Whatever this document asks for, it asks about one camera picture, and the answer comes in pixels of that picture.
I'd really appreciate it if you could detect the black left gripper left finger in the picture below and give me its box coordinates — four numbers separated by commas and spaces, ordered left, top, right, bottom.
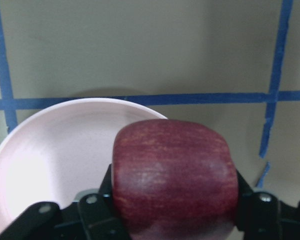
0, 166, 131, 240

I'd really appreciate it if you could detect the red apple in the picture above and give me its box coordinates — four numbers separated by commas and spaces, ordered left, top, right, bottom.
112, 119, 239, 240

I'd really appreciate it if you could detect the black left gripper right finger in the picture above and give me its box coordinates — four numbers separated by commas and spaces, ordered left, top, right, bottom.
234, 171, 300, 240

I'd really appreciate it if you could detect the pink plate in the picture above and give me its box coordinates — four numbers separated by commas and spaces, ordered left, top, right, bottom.
0, 98, 163, 233

